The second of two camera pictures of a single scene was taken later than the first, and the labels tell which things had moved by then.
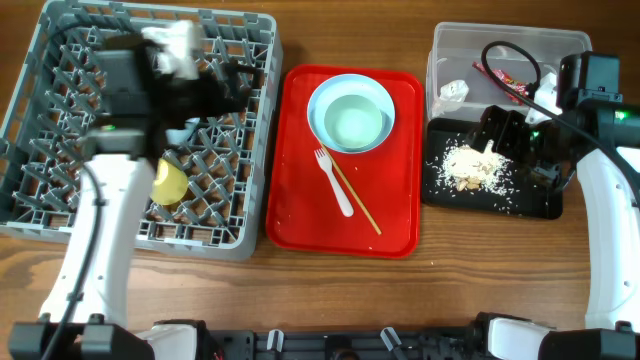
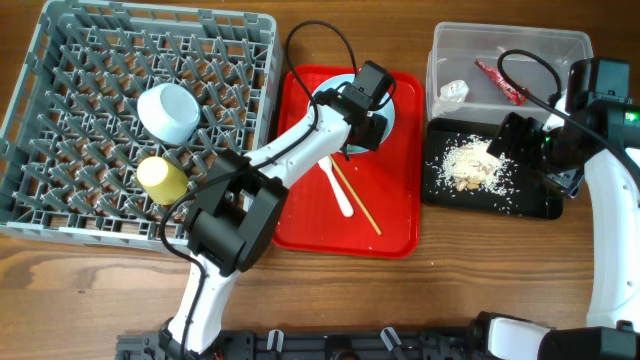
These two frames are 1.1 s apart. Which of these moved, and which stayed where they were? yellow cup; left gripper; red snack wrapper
Moved: left gripper
Stayed: yellow cup; red snack wrapper
